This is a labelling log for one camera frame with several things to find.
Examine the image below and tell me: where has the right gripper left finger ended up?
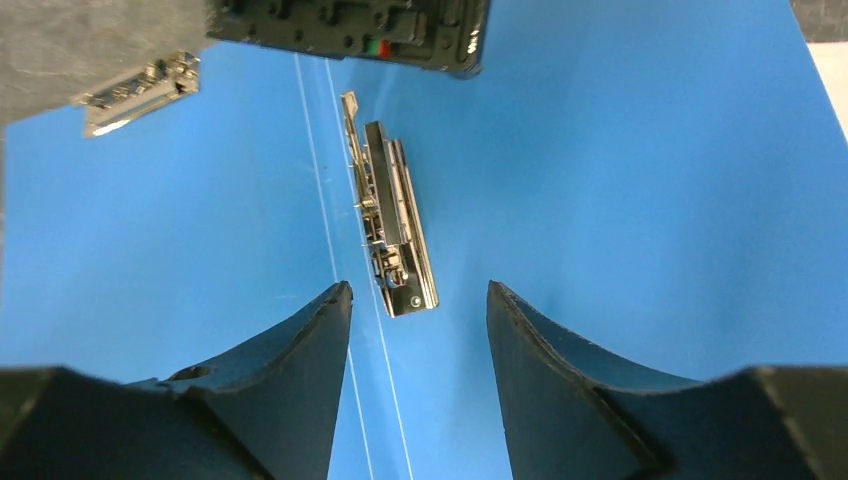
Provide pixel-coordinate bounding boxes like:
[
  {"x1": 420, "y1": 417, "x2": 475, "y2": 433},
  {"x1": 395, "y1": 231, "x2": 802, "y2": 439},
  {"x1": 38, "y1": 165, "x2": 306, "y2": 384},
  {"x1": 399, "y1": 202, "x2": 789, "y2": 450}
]
[{"x1": 1, "y1": 282, "x2": 352, "y2": 479}]

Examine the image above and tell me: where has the white paper sheet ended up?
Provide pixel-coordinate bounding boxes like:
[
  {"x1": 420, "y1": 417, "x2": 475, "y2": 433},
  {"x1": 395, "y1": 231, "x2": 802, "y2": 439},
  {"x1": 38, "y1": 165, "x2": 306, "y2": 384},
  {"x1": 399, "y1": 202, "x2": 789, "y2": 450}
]
[{"x1": 807, "y1": 41, "x2": 848, "y2": 137}]

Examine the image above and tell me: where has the metal spine folder clip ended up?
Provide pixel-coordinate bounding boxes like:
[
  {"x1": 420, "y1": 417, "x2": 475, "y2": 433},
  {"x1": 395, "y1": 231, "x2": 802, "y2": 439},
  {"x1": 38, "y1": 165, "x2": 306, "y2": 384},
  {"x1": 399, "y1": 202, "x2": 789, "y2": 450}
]
[{"x1": 340, "y1": 90, "x2": 439, "y2": 318}]

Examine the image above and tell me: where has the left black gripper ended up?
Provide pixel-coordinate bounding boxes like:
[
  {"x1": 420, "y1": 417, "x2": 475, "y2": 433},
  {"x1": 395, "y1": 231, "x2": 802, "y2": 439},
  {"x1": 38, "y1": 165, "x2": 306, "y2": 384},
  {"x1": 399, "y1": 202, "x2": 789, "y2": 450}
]
[{"x1": 206, "y1": 0, "x2": 491, "y2": 79}]

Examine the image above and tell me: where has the blue file folder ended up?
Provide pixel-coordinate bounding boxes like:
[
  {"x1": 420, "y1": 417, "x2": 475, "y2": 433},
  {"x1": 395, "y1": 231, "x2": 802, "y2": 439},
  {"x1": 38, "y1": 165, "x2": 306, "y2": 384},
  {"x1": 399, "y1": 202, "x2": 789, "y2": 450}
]
[{"x1": 1, "y1": 1, "x2": 847, "y2": 479}]

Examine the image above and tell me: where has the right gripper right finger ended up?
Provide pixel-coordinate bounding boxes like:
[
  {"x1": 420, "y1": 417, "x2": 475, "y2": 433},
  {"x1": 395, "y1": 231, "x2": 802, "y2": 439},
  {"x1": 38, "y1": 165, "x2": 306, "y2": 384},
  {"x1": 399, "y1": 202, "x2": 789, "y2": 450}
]
[{"x1": 486, "y1": 282, "x2": 847, "y2": 479}]

